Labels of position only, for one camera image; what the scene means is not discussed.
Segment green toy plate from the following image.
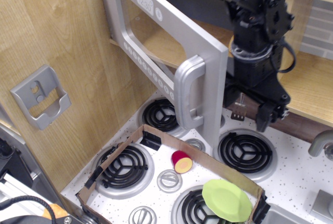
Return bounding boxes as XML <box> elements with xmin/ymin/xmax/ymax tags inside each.
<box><xmin>202</xmin><ymin>179</ymin><xmax>252</xmax><ymax>222</ymax></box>

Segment front right black burner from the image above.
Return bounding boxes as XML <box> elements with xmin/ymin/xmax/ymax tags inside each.
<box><xmin>177</xmin><ymin>189</ymin><xmax>228</xmax><ymax>224</ymax></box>

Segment grey stove knob center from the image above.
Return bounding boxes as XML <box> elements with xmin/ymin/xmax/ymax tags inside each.
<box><xmin>157</xmin><ymin>169</ymin><xmax>183</xmax><ymax>193</ymax></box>

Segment black burner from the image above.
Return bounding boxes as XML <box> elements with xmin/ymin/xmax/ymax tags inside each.
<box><xmin>101</xmin><ymin>145</ymin><xmax>149</xmax><ymax>189</ymax></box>
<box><xmin>177</xmin><ymin>189</ymin><xmax>228</xmax><ymax>224</ymax></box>
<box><xmin>142</xmin><ymin>98</ymin><xmax>179</xmax><ymax>132</ymax></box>
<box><xmin>217</xmin><ymin>130</ymin><xmax>273</xmax><ymax>174</ymax></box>

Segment front left black burner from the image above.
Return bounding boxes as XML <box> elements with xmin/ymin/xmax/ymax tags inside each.
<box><xmin>101</xmin><ymin>145</ymin><xmax>149</xmax><ymax>189</ymax></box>

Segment brown cardboard box frame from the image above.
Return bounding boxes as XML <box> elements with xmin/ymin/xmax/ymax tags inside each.
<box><xmin>76</xmin><ymin>125</ymin><xmax>270</xmax><ymax>223</ymax></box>

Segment red yellow toy fruit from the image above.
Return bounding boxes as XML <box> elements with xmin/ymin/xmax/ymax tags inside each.
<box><xmin>171</xmin><ymin>151</ymin><xmax>193</xmax><ymax>173</ymax></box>

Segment grey toy sink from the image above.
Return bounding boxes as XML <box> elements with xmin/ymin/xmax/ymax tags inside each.
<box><xmin>262</xmin><ymin>189</ymin><xmax>332</xmax><ymax>223</ymax></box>

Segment grey wall phone holder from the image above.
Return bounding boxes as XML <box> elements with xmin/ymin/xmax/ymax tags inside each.
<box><xmin>10</xmin><ymin>65</ymin><xmax>71</xmax><ymax>130</ymax></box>

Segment hanging metal spatula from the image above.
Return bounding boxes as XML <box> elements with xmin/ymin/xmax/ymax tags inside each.
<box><xmin>231</xmin><ymin>93</ymin><xmax>247</xmax><ymax>121</ymax></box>

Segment yellow toy corn cob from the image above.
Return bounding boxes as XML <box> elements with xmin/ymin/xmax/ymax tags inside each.
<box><xmin>228</xmin><ymin>36</ymin><xmax>234</xmax><ymax>58</ymax></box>

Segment grey toy faucet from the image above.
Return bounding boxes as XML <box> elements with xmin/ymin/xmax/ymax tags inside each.
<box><xmin>308</xmin><ymin>130</ymin><xmax>332</xmax><ymax>161</ymax></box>

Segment grey stove knob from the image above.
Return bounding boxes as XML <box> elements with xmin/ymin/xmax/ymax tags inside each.
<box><xmin>129</xmin><ymin>206</ymin><xmax>157</xmax><ymax>224</ymax></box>
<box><xmin>157</xmin><ymin>169</ymin><xmax>183</xmax><ymax>193</ymax></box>
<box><xmin>185</xmin><ymin>139</ymin><xmax>206</xmax><ymax>152</ymax></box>

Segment orange object bottom left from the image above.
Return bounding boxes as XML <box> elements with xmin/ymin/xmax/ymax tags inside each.
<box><xmin>42</xmin><ymin>204</ymin><xmax>68</xmax><ymax>220</ymax></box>

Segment grey stove knob middle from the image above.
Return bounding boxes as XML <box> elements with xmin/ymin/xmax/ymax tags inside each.
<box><xmin>185</xmin><ymin>139</ymin><xmax>206</xmax><ymax>152</ymax></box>

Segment black cable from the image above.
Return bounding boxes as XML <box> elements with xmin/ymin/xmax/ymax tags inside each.
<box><xmin>0</xmin><ymin>195</ymin><xmax>57</xmax><ymax>224</ymax></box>

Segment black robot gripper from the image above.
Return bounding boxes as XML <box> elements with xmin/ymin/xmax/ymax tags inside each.
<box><xmin>223</xmin><ymin>52</ymin><xmax>290</xmax><ymax>132</ymax></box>

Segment back right black burner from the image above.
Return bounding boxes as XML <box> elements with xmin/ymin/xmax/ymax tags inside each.
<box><xmin>217</xmin><ymin>130</ymin><xmax>273</xmax><ymax>174</ymax></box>

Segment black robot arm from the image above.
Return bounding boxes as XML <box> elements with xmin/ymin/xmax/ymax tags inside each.
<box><xmin>167</xmin><ymin>0</ymin><xmax>295</xmax><ymax>132</ymax></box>

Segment grey stove knob front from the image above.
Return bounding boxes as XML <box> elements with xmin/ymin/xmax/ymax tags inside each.
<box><xmin>129</xmin><ymin>206</ymin><xmax>157</xmax><ymax>224</ymax></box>

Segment grey toy microwave door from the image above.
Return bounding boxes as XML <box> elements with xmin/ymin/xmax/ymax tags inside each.
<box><xmin>103</xmin><ymin>0</ymin><xmax>228</xmax><ymax>147</ymax></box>

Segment back left black burner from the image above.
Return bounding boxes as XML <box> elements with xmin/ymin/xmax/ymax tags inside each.
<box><xmin>142</xmin><ymin>98</ymin><xmax>179</xmax><ymax>132</ymax></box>

